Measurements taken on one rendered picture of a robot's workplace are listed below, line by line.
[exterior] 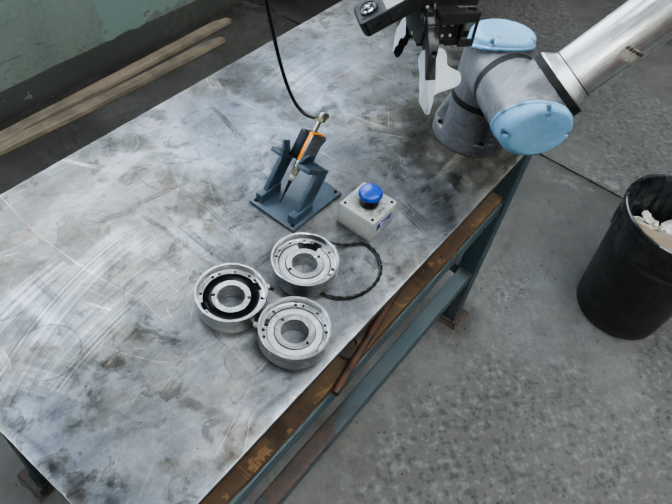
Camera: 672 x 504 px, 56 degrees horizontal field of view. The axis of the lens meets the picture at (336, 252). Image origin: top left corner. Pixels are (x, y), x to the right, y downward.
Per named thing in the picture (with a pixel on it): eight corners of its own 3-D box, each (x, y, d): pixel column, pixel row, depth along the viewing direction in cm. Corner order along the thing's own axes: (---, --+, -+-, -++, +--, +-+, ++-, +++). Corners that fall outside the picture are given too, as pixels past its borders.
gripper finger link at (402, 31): (424, 55, 103) (446, 32, 94) (389, 57, 101) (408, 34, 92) (421, 37, 103) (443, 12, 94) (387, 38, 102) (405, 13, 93)
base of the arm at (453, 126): (456, 98, 134) (469, 57, 126) (519, 131, 129) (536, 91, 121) (418, 131, 125) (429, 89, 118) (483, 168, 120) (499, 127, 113)
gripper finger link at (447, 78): (465, 112, 91) (464, 45, 89) (426, 115, 90) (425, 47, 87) (456, 112, 94) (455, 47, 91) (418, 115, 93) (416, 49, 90)
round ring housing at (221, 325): (211, 348, 90) (210, 332, 86) (185, 293, 95) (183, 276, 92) (278, 321, 94) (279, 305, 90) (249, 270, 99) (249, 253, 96)
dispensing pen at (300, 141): (266, 199, 105) (310, 107, 99) (279, 198, 108) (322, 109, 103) (275, 206, 104) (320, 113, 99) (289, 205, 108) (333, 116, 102)
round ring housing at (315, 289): (316, 312, 95) (319, 296, 92) (257, 282, 98) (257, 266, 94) (347, 266, 102) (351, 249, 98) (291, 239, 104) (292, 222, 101)
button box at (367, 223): (369, 243, 105) (374, 223, 101) (336, 221, 108) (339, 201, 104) (396, 217, 110) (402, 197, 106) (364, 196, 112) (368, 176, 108)
